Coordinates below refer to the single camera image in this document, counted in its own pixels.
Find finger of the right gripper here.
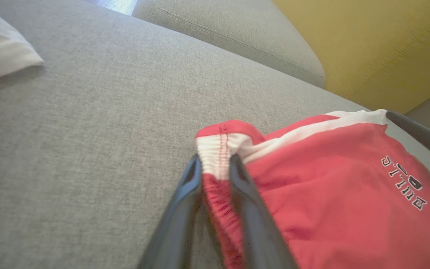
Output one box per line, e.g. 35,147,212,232
386,111,430,159

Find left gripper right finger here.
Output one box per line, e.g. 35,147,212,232
229,154,299,269

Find grey sofa seat cushion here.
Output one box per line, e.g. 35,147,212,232
0,0,430,269

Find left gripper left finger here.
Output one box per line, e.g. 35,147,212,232
137,155,203,269

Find red white-trim basketball shorts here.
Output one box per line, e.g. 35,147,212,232
196,109,430,269

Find yellow sofa back cushion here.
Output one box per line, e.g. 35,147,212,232
273,0,430,114

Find grey sofa back cushion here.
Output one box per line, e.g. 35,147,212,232
132,0,325,88

